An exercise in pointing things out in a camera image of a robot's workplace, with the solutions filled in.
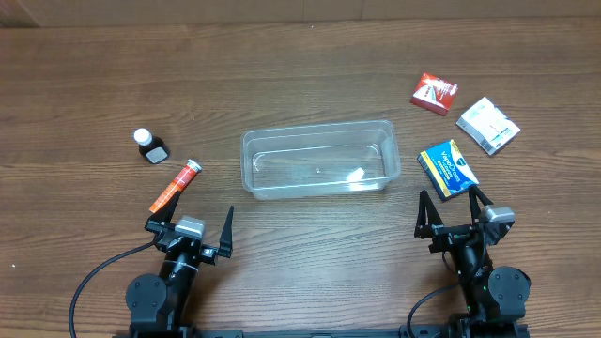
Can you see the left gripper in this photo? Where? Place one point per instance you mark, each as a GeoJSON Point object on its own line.
{"type": "Point", "coordinates": [225, 238]}

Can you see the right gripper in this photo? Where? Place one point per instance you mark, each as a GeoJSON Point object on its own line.
{"type": "Point", "coordinates": [447, 234]}

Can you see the blue VapoDrops box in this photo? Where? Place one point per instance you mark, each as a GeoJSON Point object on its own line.
{"type": "Point", "coordinates": [447, 169]}

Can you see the orange tablet tube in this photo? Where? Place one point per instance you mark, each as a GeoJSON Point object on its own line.
{"type": "Point", "coordinates": [178, 184]}

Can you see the white small box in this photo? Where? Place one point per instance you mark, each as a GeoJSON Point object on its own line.
{"type": "Point", "coordinates": [488, 126]}

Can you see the dark brown medicine bottle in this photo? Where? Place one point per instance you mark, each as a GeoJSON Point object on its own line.
{"type": "Point", "coordinates": [151, 147]}

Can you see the red small box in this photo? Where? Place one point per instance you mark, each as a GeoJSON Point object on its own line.
{"type": "Point", "coordinates": [434, 94]}

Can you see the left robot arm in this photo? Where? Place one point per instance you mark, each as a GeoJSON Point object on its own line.
{"type": "Point", "coordinates": [157, 301]}

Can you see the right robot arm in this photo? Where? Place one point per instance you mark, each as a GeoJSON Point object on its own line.
{"type": "Point", "coordinates": [495, 297]}

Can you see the clear plastic container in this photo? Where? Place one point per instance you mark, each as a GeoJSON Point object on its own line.
{"type": "Point", "coordinates": [325, 159]}

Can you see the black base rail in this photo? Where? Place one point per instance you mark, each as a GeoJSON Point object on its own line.
{"type": "Point", "coordinates": [319, 333]}

